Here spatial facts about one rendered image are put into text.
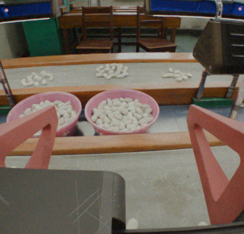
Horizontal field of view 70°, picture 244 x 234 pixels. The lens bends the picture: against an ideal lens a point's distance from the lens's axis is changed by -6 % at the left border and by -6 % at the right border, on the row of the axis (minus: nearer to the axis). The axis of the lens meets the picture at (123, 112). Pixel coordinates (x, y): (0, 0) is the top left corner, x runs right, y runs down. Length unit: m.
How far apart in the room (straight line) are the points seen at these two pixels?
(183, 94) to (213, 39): 0.59
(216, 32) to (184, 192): 0.36
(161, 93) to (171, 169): 0.40
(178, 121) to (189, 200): 0.39
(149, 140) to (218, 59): 0.34
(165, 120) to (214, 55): 0.52
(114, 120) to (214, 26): 0.46
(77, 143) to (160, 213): 0.29
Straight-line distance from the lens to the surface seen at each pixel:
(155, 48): 2.42
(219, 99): 0.92
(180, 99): 0.87
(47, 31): 3.15
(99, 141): 0.55
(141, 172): 0.50
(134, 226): 0.42
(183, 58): 1.19
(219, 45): 0.29
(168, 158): 0.55
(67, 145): 0.55
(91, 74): 0.99
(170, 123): 0.76
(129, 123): 0.64
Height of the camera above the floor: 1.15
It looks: 36 degrees down
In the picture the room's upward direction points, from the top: straight up
